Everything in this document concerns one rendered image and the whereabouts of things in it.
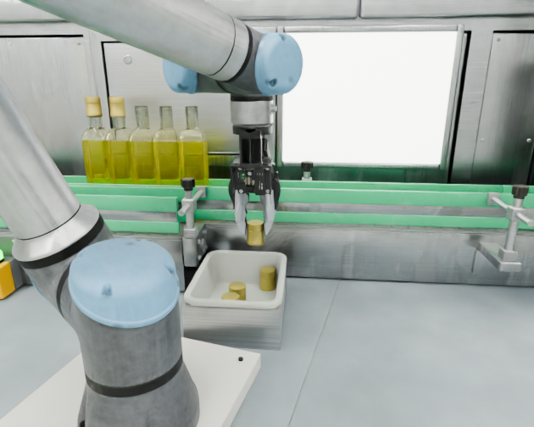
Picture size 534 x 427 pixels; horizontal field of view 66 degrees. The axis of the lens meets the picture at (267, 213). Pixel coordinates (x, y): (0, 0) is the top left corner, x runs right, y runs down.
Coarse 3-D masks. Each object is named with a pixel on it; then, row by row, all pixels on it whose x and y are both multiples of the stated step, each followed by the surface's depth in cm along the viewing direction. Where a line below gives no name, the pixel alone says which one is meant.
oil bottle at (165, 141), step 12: (156, 132) 94; (168, 132) 93; (156, 144) 94; (168, 144) 94; (156, 156) 95; (168, 156) 94; (156, 168) 96; (168, 168) 95; (180, 168) 97; (156, 180) 97; (168, 180) 96; (180, 180) 97
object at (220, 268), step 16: (208, 256) 88; (224, 256) 90; (240, 256) 90; (256, 256) 90; (272, 256) 89; (208, 272) 85; (224, 272) 91; (240, 272) 91; (256, 272) 91; (192, 288) 75; (208, 288) 85; (224, 288) 89; (256, 288) 89; (192, 304) 71; (208, 304) 70; (224, 304) 70; (240, 304) 70; (256, 304) 69; (272, 304) 70
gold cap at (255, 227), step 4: (252, 220) 82; (256, 220) 82; (260, 220) 82; (248, 224) 81; (252, 224) 80; (256, 224) 80; (260, 224) 80; (248, 228) 81; (252, 228) 80; (256, 228) 80; (260, 228) 81; (248, 232) 81; (252, 232) 81; (256, 232) 80; (260, 232) 81; (248, 236) 81; (252, 236) 81; (256, 236) 81; (260, 236) 81; (248, 240) 82; (252, 240) 81; (256, 240) 81; (260, 240) 81; (248, 244) 82; (252, 244) 81; (256, 244) 81; (260, 244) 82
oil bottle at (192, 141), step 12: (192, 132) 93; (204, 132) 97; (180, 144) 94; (192, 144) 94; (204, 144) 96; (180, 156) 95; (192, 156) 94; (204, 156) 96; (192, 168) 95; (204, 168) 96; (204, 180) 97
